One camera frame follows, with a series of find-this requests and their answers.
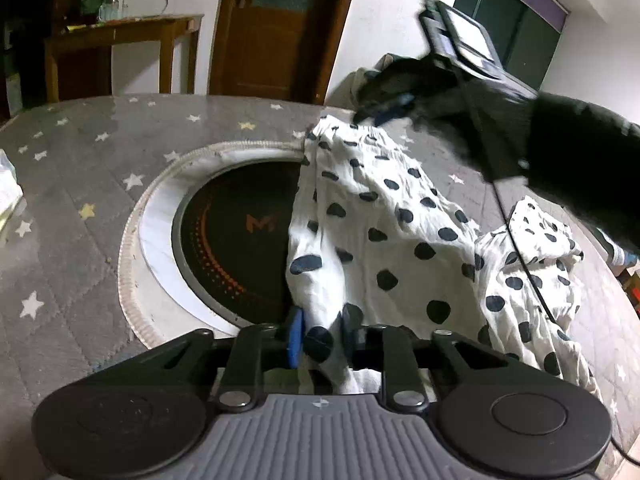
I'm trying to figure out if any round black induction cooker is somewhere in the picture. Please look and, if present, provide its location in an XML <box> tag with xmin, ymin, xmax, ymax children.
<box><xmin>171</xmin><ymin>162</ymin><xmax>307</xmax><ymax>329</ymax></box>

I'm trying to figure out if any white plastic bag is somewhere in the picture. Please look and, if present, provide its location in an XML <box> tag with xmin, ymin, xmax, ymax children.
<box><xmin>0</xmin><ymin>150</ymin><xmax>24</xmax><ymax>222</ymax></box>

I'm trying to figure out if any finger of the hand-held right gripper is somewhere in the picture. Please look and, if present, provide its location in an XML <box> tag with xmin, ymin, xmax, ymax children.
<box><xmin>359</xmin><ymin>58</ymin><xmax>437</xmax><ymax>98</ymax></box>
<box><xmin>355</xmin><ymin>91</ymin><xmax>451</xmax><ymax>129</ymax></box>

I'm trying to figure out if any brown wooden door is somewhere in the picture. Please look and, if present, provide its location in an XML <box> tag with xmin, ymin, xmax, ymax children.
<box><xmin>209</xmin><ymin>0</ymin><xmax>363</xmax><ymax>106</ymax></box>

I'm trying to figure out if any wooden side table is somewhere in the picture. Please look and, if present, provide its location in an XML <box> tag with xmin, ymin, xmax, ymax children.
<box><xmin>44</xmin><ymin>13</ymin><xmax>206</xmax><ymax>103</ymax></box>

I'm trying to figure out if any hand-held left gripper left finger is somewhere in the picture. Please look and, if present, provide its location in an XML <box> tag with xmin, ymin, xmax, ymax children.
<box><xmin>99</xmin><ymin>307</ymin><xmax>307</xmax><ymax>411</ymax></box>

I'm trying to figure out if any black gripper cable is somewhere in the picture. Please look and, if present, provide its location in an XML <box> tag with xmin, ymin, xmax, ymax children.
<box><xmin>452</xmin><ymin>67</ymin><xmax>558</xmax><ymax>323</ymax></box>

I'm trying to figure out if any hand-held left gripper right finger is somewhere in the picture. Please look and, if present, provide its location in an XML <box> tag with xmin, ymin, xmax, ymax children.
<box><xmin>341</xmin><ymin>305</ymin><xmax>534</xmax><ymax>409</ymax></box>

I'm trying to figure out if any dark green window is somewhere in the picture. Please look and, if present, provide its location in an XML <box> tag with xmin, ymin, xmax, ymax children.
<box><xmin>452</xmin><ymin>0</ymin><xmax>568</xmax><ymax>91</ymax></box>

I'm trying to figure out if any person's right forearm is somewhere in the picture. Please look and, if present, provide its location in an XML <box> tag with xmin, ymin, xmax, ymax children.
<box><xmin>525</xmin><ymin>92</ymin><xmax>640</xmax><ymax>256</ymax></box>

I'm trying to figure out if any white polka dot garment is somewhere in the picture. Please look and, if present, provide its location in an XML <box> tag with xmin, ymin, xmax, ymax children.
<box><xmin>287</xmin><ymin>114</ymin><xmax>603</xmax><ymax>397</ymax></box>

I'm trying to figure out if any dark wooden shelf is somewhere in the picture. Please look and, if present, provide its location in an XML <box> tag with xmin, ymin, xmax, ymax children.
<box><xmin>0</xmin><ymin>0</ymin><xmax>121</xmax><ymax>113</ymax></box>

